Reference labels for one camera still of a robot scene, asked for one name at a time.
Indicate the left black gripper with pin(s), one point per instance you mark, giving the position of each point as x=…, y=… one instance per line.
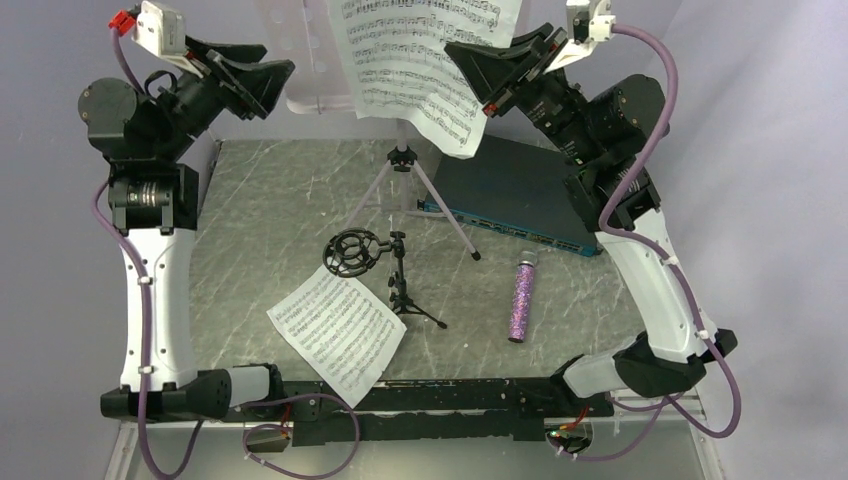
x=252, y=89

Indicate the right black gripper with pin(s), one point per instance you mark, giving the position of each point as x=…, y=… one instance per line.
x=493, y=70

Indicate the lilac perforated music stand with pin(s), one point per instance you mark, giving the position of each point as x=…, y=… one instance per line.
x=301, y=31

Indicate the sheet music page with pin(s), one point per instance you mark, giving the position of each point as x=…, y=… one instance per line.
x=394, y=62
x=342, y=330

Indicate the black microphone shock mount stand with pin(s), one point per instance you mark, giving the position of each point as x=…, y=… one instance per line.
x=355, y=251

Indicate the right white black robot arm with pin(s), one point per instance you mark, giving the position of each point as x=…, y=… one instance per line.
x=607, y=140

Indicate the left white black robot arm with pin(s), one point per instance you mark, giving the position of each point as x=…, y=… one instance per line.
x=154, y=202

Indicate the dark blue rack unit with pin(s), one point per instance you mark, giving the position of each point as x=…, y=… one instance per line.
x=517, y=190

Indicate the purple glitter microphone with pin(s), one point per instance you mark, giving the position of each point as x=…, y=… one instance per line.
x=522, y=298

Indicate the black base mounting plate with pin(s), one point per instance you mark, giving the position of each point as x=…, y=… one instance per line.
x=523, y=409

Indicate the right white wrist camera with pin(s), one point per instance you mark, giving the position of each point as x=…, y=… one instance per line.
x=589, y=23

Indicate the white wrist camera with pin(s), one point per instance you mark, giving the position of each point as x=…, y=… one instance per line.
x=589, y=23
x=157, y=28

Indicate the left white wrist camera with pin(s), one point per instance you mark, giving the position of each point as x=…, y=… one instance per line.
x=157, y=28

